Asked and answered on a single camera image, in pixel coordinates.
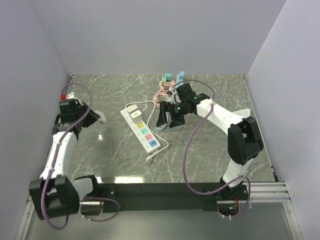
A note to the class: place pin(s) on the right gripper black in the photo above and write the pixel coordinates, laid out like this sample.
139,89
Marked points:
162,119

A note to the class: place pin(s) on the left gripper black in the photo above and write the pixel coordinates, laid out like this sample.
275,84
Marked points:
92,116

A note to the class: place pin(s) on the white rounded charger plug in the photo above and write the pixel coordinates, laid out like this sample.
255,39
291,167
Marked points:
102,118

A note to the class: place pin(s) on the white square charger plug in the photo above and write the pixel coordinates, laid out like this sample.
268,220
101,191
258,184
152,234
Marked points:
134,113

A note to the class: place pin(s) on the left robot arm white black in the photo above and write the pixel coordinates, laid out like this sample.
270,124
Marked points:
54,193

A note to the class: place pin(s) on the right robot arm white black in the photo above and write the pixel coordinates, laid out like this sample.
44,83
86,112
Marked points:
244,139

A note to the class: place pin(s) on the green plug adapter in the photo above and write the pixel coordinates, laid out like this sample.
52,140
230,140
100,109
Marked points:
167,77

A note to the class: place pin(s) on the blue plug adapter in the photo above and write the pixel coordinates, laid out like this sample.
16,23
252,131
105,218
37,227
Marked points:
180,77

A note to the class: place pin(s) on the pink round power strip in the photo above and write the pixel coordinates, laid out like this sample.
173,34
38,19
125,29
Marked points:
165,86

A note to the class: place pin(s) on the blue long power strip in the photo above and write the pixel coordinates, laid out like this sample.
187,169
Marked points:
179,84

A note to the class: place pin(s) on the white triangular power strip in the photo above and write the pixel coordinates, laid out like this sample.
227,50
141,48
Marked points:
244,113

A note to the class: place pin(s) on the black base bar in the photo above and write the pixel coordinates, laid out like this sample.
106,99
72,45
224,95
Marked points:
164,196

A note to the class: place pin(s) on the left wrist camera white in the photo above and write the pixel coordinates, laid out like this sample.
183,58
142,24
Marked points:
71,95

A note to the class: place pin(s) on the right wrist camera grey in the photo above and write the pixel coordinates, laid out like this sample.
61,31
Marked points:
172,90

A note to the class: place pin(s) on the aluminium rail frame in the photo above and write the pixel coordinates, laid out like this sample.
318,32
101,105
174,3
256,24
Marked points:
259,192

